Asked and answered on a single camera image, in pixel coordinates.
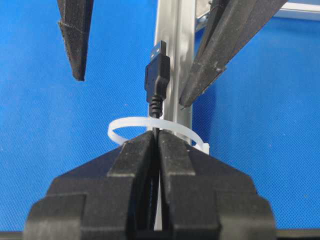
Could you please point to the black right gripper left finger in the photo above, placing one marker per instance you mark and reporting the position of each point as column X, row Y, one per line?
column 107, row 198

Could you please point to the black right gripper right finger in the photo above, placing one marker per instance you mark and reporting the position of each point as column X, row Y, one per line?
column 207, row 199

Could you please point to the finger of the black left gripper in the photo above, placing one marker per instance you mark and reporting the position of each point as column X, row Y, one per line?
column 75, row 25
column 231, row 25

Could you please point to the white zip tie loop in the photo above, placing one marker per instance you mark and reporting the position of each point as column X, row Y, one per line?
column 138, row 121

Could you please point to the silver aluminium extrusion frame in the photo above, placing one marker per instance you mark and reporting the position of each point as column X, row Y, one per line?
column 262, row 115

